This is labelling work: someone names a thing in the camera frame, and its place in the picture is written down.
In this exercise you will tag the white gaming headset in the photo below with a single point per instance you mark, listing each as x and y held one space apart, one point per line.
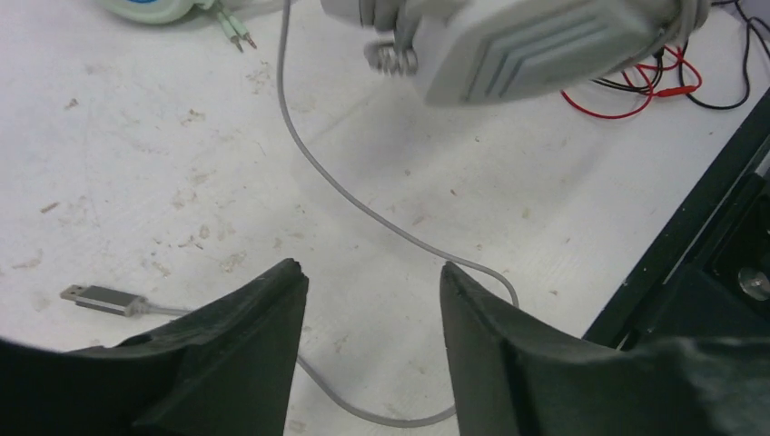
496 52

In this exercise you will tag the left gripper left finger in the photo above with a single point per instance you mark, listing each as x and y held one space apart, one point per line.
224 369

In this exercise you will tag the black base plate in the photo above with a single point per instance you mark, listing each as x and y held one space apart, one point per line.
704 273

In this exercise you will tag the mint green headphones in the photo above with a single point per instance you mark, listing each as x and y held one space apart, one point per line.
165 12

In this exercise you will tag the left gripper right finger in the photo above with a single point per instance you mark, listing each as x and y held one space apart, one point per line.
512 374

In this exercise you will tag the red and black headphones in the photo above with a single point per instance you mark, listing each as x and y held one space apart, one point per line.
671 75

